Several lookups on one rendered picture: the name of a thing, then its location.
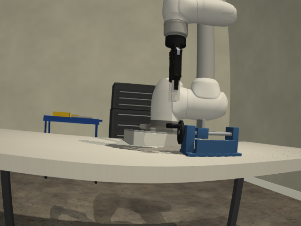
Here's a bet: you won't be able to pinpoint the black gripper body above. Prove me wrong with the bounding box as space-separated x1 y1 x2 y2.
165 34 186 59

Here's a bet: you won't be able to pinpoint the blue bench vise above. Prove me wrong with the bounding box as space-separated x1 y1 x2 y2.
166 119 242 157

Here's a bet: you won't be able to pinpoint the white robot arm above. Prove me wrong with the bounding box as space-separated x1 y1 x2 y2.
140 0 237 133

